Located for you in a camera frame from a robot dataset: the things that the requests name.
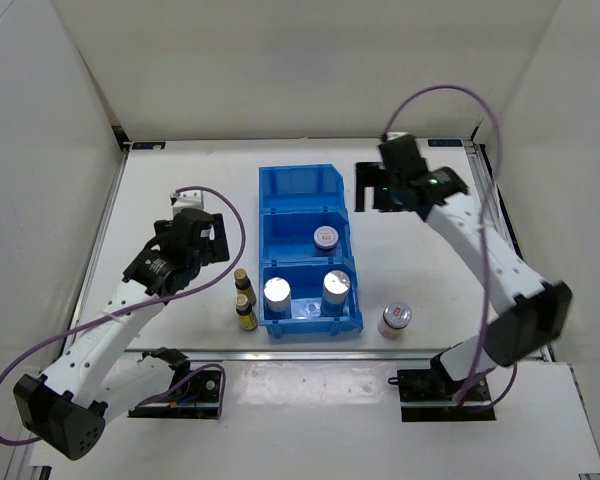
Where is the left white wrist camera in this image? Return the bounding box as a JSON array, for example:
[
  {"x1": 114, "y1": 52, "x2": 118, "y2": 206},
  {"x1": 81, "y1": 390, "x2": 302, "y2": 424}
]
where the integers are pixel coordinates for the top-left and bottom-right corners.
[{"x1": 170, "y1": 190, "x2": 204, "y2": 220}]

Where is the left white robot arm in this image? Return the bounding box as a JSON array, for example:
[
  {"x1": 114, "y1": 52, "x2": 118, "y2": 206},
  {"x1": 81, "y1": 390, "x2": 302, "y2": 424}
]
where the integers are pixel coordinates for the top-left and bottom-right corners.
[{"x1": 13, "y1": 208, "x2": 229, "y2": 460}]

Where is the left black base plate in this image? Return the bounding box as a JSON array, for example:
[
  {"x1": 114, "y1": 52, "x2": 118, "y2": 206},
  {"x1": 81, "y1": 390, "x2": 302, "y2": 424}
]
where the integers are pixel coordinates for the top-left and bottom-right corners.
[{"x1": 127, "y1": 364, "x2": 226, "y2": 420}]

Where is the red-logo lid jar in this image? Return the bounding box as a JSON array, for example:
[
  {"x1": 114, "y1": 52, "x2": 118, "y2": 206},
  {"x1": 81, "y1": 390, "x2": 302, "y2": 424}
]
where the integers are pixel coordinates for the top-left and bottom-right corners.
[
  {"x1": 377, "y1": 302, "x2": 412, "y2": 339},
  {"x1": 313, "y1": 225, "x2": 339, "y2": 256}
]

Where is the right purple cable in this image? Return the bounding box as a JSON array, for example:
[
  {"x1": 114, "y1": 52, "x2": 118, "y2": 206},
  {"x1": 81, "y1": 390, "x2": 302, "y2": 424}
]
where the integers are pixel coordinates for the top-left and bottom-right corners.
[{"x1": 382, "y1": 84, "x2": 520, "y2": 409}]

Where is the small amber bottle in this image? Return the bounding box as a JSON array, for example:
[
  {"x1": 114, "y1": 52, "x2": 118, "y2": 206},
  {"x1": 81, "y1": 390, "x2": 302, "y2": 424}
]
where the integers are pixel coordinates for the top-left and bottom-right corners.
[
  {"x1": 234, "y1": 268, "x2": 257, "y2": 306},
  {"x1": 235, "y1": 294, "x2": 258, "y2": 331}
]

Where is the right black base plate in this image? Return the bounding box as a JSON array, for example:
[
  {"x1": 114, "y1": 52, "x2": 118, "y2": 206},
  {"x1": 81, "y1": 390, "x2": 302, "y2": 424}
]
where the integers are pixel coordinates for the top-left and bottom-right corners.
[{"x1": 387, "y1": 369, "x2": 496, "y2": 423}]

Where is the silver-lid blue-label bottle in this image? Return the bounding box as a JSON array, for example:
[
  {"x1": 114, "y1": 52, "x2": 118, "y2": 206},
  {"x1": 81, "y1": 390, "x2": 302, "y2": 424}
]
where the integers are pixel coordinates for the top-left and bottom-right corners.
[
  {"x1": 321, "y1": 270, "x2": 351, "y2": 317},
  {"x1": 263, "y1": 277, "x2": 291, "y2": 320}
]

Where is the blue three-compartment plastic bin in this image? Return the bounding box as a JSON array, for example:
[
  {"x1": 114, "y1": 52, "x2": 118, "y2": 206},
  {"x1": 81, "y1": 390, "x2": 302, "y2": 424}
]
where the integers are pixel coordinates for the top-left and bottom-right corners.
[{"x1": 259, "y1": 164, "x2": 364, "y2": 339}]

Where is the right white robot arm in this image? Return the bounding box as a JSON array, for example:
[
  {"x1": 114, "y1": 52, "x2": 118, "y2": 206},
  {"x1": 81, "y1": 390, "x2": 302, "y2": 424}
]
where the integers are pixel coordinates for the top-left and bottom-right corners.
[{"x1": 355, "y1": 134, "x2": 573, "y2": 400}]

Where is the rear small amber bottle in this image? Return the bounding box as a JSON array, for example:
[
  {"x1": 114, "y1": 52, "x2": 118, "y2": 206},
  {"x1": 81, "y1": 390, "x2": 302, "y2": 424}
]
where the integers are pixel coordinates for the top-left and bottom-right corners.
[{"x1": 234, "y1": 268, "x2": 257, "y2": 306}]

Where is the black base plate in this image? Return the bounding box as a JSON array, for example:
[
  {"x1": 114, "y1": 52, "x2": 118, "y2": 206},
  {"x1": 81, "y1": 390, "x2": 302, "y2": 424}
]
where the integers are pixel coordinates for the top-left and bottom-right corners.
[
  {"x1": 387, "y1": 369, "x2": 496, "y2": 423},
  {"x1": 127, "y1": 364, "x2": 226, "y2": 420}
]

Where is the front small amber bottle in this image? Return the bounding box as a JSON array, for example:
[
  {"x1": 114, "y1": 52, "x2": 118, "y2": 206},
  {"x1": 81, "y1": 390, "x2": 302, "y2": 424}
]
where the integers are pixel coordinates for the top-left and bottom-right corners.
[{"x1": 235, "y1": 294, "x2": 258, "y2": 331}]

